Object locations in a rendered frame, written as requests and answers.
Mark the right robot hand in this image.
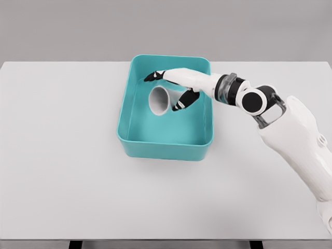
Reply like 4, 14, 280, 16
143, 67, 204, 112

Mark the white paper cup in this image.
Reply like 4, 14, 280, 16
148, 86, 186, 116

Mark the teal plastic basket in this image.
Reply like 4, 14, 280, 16
116, 54, 215, 162

